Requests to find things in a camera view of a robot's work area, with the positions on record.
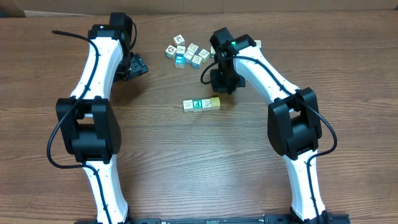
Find yellow block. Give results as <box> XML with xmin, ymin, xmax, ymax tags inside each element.
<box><xmin>210</xmin><ymin>96</ymin><xmax>221</xmax><ymax>110</ymax></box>

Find white block red side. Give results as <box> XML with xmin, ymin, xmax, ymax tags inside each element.
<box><xmin>201</xmin><ymin>99</ymin><xmax>212</xmax><ymax>111</ymax></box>

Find white block green side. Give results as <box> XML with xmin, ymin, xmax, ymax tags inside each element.
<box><xmin>193</xmin><ymin>100</ymin><xmax>203</xmax><ymax>112</ymax></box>

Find white block butterfly picture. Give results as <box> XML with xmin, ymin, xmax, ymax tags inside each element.
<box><xmin>183</xmin><ymin>100</ymin><xmax>193</xmax><ymax>112</ymax></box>

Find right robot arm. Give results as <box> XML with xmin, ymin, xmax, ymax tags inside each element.
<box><xmin>206</xmin><ymin>27</ymin><xmax>349</xmax><ymax>223</ymax></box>

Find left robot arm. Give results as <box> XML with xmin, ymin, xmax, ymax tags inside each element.
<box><xmin>47</xmin><ymin>12</ymin><xmax>148</xmax><ymax>224</ymax></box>

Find white block green letters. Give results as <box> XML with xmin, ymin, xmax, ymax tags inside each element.
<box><xmin>210</xmin><ymin>46</ymin><xmax>215</xmax><ymax>58</ymax></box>

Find white block tilted centre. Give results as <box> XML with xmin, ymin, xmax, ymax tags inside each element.
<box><xmin>191</xmin><ymin>55</ymin><xmax>203</xmax><ymax>69</ymax></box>

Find block red circle green side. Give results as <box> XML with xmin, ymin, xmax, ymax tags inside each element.
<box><xmin>165</xmin><ymin>45</ymin><xmax>177</xmax><ymax>59</ymax></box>

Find white block teal side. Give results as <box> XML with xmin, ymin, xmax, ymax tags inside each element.
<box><xmin>183</xmin><ymin>50</ymin><xmax>195</xmax><ymax>64</ymax></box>

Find white block green grid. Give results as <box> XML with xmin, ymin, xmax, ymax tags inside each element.
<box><xmin>187</xmin><ymin>43</ymin><xmax>199</xmax><ymax>55</ymax></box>

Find white block teal far right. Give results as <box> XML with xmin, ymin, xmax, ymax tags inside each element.
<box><xmin>255</xmin><ymin>40</ymin><xmax>261</xmax><ymax>48</ymax></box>

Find white block behind blue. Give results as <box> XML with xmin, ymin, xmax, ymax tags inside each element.
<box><xmin>176</xmin><ymin>45</ymin><xmax>186</xmax><ymax>57</ymax></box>

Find block with red picture top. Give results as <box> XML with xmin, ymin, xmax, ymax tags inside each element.
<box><xmin>174</xmin><ymin>34</ymin><xmax>185</xmax><ymax>47</ymax></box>

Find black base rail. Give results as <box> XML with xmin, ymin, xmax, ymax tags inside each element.
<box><xmin>74</xmin><ymin>213</ymin><xmax>351</xmax><ymax>224</ymax></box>

